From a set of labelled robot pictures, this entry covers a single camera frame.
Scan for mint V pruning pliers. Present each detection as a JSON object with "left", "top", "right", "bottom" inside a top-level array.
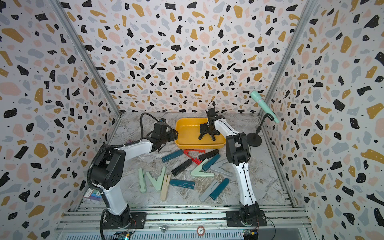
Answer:
[{"left": 146, "top": 167, "right": 167, "bottom": 192}]

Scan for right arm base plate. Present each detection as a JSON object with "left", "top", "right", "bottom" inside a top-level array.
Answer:
[{"left": 225, "top": 210, "right": 267, "bottom": 228}]

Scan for red pruning pliers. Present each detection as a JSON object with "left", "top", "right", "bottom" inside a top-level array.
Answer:
[{"left": 183, "top": 149, "right": 206, "bottom": 165}]

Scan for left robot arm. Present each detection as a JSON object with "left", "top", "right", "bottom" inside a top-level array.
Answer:
[{"left": 87, "top": 113, "right": 179, "bottom": 217}]

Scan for grey open pruning pliers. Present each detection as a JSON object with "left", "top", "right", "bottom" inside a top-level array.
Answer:
[{"left": 210, "top": 160, "right": 233, "bottom": 178}]

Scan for black pruning pliers middle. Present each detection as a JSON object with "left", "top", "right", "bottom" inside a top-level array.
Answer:
[{"left": 171, "top": 159, "right": 193, "bottom": 177}]

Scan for grey pruning pliers lower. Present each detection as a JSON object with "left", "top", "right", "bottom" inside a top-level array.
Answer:
[{"left": 199, "top": 180, "right": 219, "bottom": 202}]

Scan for black microphone stand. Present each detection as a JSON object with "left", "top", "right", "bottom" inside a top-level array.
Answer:
[{"left": 247, "top": 114, "right": 274, "bottom": 147}]

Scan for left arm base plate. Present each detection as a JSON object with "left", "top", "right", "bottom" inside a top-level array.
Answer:
[{"left": 101, "top": 212, "right": 147, "bottom": 230}]

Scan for yellow plastic storage box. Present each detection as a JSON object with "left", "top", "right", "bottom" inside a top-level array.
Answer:
[{"left": 175, "top": 118, "right": 226, "bottom": 150}]

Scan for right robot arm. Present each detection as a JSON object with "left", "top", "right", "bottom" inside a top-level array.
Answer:
[{"left": 199, "top": 108, "right": 260, "bottom": 210}]

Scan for mint closed pruning pliers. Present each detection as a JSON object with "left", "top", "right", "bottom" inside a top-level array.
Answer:
[{"left": 138, "top": 168, "right": 147, "bottom": 194}]

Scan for mint open pruning pliers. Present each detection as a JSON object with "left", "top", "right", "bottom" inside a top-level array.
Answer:
[{"left": 191, "top": 159, "right": 215, "bottom": 178}]

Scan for rainbow marker pack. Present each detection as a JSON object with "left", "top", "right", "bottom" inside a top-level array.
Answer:
[{"left": 84, "top": 188, "right": 103, "bottom": 201}]

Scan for black pruning pliers upper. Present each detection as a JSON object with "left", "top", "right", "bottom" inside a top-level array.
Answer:
[{"left": 199, "top": 150, "right": 219, "bottom": 161}]

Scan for beige pruning pliers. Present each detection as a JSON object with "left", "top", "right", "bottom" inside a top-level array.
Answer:
[{"left": 160, "top": 175, "right": 171, "bottom": 202}]

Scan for aluminium frame rail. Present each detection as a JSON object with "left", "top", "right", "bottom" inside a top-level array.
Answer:
[{"left": 53, "top": 203, "right": 316, "bottom": 240}]

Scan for mint green microphone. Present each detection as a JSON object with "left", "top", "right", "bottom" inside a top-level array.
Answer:
[{"left": 250, "top": 91, "right": 280, "bottom": 124}]

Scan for black pruning pliers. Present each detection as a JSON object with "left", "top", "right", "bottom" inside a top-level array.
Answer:
[
  {"left": 199, "top": 150, "right": 219, "bottom": 161},
  {"left": 171, "top": 159, "right": 193, "bottom": 177}
]

